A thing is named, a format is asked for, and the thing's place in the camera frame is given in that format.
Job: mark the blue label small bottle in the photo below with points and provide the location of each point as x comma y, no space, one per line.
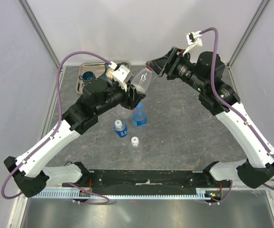
120,128

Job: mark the blue bottle cap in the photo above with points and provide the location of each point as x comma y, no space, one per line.
140,105

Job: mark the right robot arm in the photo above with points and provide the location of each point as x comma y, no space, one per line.
220,99

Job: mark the blue ceramic cup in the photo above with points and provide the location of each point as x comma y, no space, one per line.
85,78

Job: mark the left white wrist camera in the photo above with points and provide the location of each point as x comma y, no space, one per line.
120,74

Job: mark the metal tray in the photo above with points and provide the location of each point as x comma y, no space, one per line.
94,70

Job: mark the red label water bottle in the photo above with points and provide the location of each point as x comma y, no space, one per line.
141,81

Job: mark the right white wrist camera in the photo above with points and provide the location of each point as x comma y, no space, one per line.
193,40

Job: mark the blue star-shaped dish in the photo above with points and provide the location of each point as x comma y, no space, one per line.
103,76

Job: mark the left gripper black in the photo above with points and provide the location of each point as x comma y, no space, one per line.
131,102

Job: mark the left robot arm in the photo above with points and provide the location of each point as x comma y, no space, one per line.
30,171

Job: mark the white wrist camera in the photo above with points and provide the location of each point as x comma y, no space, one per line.
120,74
193,40

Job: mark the blue cap water bottle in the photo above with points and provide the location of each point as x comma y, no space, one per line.
139,117

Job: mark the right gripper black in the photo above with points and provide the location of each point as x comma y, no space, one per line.
169,65

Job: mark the slotted cable duct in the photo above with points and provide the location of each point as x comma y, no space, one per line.
75,194

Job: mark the clear small bottle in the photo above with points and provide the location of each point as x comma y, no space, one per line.
136,149

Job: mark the small patterned bowl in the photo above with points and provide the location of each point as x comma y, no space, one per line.
109,73

